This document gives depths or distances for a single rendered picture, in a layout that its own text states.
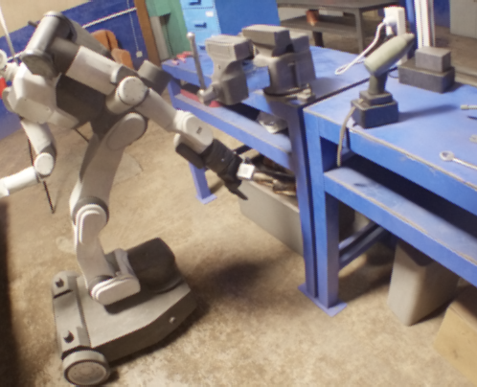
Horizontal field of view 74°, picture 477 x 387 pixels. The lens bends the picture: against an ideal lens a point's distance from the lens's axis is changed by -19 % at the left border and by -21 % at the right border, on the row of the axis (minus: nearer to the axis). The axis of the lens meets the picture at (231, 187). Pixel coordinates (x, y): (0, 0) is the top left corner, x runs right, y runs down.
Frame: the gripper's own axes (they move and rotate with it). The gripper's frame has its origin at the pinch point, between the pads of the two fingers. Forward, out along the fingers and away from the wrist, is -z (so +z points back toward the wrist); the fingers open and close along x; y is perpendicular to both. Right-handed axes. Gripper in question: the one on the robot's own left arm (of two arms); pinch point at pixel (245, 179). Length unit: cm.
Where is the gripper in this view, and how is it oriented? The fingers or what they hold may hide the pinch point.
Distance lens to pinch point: 126.2
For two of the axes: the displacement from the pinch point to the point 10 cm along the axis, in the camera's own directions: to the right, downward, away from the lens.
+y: 6.4, -0.7, -7.7
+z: -6.8, -5.2, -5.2
